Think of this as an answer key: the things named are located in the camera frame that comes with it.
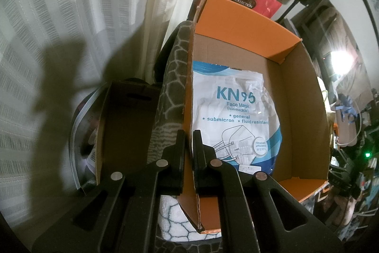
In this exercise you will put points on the white face mask packet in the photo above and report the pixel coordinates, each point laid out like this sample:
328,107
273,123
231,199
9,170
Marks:
234,84

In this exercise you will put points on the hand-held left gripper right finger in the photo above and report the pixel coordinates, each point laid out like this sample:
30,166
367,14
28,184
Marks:
197,152

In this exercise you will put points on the orange cardboard box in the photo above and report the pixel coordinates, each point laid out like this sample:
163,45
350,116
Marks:
237,18

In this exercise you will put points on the sheer striped white curtain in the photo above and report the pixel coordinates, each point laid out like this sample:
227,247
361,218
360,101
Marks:
59,4

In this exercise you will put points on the bright lamp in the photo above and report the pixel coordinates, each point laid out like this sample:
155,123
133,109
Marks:
343,63

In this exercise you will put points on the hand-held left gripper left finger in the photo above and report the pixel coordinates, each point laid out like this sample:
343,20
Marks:
179,152

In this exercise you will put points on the brown cardboard box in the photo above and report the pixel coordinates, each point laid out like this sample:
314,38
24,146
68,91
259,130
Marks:
127,128

